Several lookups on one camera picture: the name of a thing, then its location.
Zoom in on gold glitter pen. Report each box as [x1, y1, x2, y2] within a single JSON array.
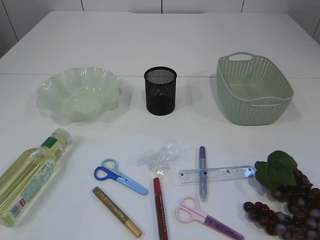
[[92, 186, 143, 238]]

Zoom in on silver glitter pen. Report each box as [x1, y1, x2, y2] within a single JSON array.
[[199, 146, 208, 203]]

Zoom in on clear plastic ruler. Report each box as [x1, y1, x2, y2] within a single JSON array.
[[177, 165, 256, 184]]

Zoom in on yellow oil bottle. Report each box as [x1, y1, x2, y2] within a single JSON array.
[[0, 128, 72, 227]]

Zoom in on red glitter pen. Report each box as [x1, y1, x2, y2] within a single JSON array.
[[153, 177, 169, 240]]

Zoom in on pale green wavy plate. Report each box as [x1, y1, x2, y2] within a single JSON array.
[[36, 66, 122, 122]]

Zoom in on pink scissors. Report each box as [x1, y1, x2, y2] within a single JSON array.
[[175, 196, 245, 240]]

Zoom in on clear plastic sheet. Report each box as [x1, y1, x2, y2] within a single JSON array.
[[136, 138, 182, 176]]

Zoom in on blue scissors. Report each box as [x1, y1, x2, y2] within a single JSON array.
[[93, 158, 149, 196]]

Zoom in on black mesh pen holder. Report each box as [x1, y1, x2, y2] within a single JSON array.
[[144, 66, 177, 116]]

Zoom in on red artificial grape bunch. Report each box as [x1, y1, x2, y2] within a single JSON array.
[[243, 150, 320, 240]]

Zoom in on green woven plastic basket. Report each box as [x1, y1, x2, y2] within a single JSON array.
[[216, 52, 294, 126]]

